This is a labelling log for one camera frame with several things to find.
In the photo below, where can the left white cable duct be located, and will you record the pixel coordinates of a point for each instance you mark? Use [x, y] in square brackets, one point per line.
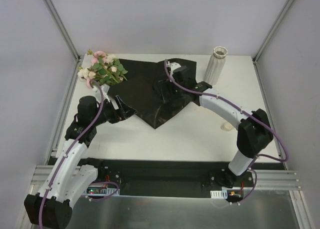
[99, 191]

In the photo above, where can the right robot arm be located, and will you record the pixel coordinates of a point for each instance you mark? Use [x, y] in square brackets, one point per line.
[252, 127]

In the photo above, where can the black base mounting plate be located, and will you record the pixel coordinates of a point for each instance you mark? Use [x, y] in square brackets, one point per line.
[178, 179]

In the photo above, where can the pink white flower bouquet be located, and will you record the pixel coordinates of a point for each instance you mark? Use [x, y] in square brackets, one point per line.
[104, 69]

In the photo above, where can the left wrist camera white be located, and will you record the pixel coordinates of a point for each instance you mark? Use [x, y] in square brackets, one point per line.
[105, 89]

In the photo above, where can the right aluminium frame post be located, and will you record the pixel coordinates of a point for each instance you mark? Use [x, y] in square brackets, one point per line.
[272, 31]

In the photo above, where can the aluminium frame post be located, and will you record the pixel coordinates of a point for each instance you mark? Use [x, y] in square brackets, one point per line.
[272, 31]
[62, 29]

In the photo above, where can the white ribbed vase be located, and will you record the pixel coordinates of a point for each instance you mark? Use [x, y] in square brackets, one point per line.
[215, 65]

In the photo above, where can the white cable duct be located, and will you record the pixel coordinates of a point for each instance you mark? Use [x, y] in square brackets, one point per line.
[226, 194]
[99, 191]

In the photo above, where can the cream printed ribbon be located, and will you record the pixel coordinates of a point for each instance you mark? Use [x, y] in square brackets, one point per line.
[227, 126]

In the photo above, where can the left aluminium frame post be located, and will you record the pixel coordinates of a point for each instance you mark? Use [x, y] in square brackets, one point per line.
[62, 29]

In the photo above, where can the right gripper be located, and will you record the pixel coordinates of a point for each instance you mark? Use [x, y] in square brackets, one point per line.
[169, 89]

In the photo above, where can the right white cable duct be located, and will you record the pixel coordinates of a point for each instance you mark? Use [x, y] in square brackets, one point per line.
[226, 194]

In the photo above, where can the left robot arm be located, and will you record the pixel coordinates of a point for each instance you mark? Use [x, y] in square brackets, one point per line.
[52, 206]

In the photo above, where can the front aluminium rail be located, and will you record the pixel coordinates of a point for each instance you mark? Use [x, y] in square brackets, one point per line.
[286, 180]

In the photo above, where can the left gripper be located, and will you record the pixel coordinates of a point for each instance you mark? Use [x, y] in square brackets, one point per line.
[119, 108]

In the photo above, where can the black wrapping paper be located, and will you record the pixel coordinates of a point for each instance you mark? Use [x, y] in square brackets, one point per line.
[139, 92]

